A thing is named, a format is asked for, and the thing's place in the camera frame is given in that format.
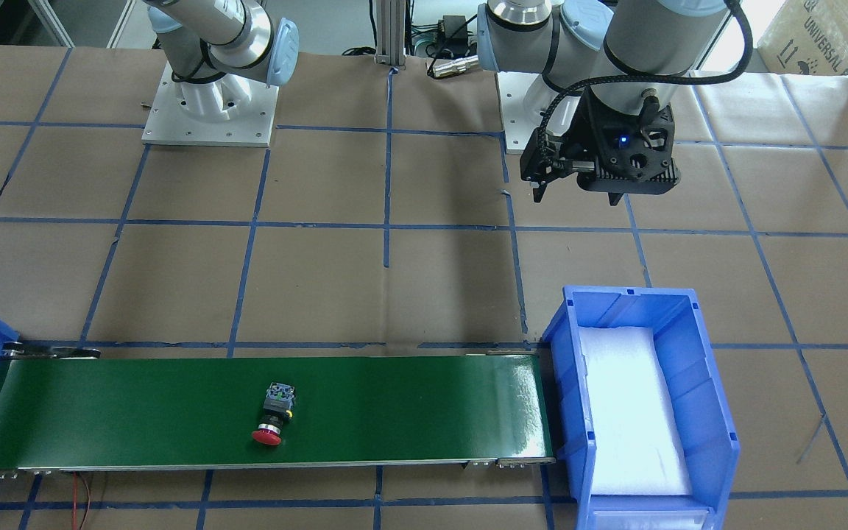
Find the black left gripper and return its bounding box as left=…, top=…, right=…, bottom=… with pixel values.
left=520, top=88, right=681, bottom=205

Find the red push button switch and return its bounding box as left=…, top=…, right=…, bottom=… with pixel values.
left=250, top=382, right=296, bottom=447

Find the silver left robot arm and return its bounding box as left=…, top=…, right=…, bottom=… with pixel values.
left=476, top=1, right=755, bottom=205

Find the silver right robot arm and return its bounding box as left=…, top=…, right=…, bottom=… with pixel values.
left=144, top=1, right=300, bottom=147

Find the green conveyor belt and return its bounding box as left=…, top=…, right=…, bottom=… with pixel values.
left=0, top=343, right=555, bottom=474

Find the white foam pad bin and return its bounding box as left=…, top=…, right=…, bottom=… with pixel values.
left=579, top=328, right=692, bottom=495

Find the cardboard box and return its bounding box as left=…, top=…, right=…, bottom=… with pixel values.
left=757, top=1, right=848, bottom=75

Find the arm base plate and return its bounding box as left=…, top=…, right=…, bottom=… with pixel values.
left=141, top=65, right=280, bottom=148
left=496, top=68, right=610, bottom=155

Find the aluminium frame post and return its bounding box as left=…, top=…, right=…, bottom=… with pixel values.
left=372, top=1, right=410, bottom=71

